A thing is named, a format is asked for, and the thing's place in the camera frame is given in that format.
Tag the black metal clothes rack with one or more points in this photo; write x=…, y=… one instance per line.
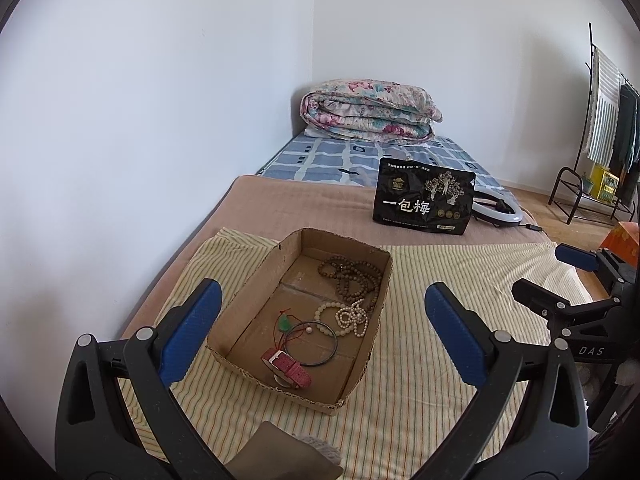
x=570, y=168

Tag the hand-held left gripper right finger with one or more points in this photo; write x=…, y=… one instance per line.
x=455, y=340

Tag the brown pouch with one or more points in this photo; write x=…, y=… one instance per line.
x=280, y=455

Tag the black snack bag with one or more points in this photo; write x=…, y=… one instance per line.
x=415, y=195

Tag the striped hanging towel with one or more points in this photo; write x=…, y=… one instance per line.
x=602, y=110

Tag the dark hanging clothes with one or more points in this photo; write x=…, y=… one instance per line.
x=627, y=135

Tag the folded floral quilt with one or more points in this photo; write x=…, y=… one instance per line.
x=370, y=110

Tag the thin black bangle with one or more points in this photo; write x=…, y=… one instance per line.
x=336, y=344

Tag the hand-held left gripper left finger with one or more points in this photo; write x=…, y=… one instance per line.
x=192, y=330

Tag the yellow box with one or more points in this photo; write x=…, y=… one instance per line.
x=607, y=185

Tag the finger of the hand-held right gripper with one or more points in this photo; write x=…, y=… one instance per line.
x=540, y=300
x=575, y=257

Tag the cardboard box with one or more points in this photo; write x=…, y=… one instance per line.
x=260, y=330

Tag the tan blanket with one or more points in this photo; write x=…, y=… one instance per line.
x=280, y=205

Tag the orange box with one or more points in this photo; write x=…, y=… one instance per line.
x=625, y=237

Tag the blue checked bed sheet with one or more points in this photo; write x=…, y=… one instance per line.
x=320, y=157

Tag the white knit cloth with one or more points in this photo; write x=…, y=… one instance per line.
x=320, y=447

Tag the striped cloth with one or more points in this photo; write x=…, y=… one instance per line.
x=450, y=260

